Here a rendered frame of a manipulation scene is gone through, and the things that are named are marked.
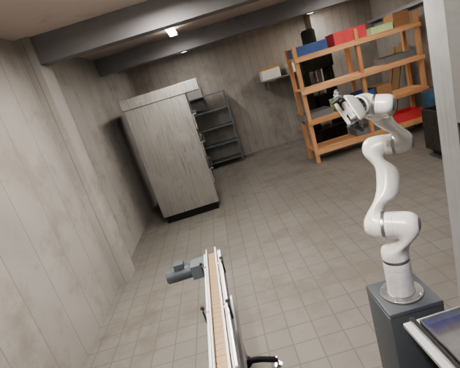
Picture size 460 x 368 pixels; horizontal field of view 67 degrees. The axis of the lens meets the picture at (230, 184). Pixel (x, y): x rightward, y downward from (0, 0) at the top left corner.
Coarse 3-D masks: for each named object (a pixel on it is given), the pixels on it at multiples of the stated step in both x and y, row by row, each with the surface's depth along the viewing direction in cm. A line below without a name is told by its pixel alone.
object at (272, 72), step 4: (268, 68) 862; (272, 68) 863; (276, 68) 864; (260, 72) 875; (264, 72) 865; (268, 72) 865; (272, 72) 866; (276, 72) 867; (260, 76) 892; (264, 76) 867; (268, 76) 868; (272, 76) 868; (276, 76) 869; (264, 80) 870
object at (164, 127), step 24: (144, 96) 553; (168, 96) 556; (144, 120) 565; (168, 120) 569; (192, 120) 573; (144, 144) 575; (168, 144) 579; (192, 144) 583; (168, 168) 589; (192, 168) 593; (168, 192) 600; (192, 192) 604; (216, 192) 609; (168, 216) 610
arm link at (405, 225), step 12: (384, 216) 155; (396, 216) 152; (408, 216) 149; (384, 228) 153; (396, 228) 150; (408, 228) 148; (420, 228) 149; (396, 240) 158; (408, 240) 150; (384, 252) 160; (396, 252) 154; (408, 252) 157; (396, 264) 157
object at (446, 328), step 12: (444, 312) 142; (456, 312) 142; (432, 324) 142; (444, 324) 140; (456, 324) 138; (432, 336) 135; (444, 336) 135; (456, 336) 133; (444, 348) 128; (456, 348) 128; (456, 360) 122
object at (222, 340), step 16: (208, 256) 245; (208, 272) 216; (224, 272) 225; (208, 288) 199; (224, 288) 200; (208, 304) 190; (224, 304) 186; (208, 320) 177; (224, 320) 168; (208, 336) 166; (224, 336) 163; (208, 352) 156; (224, 352) 154
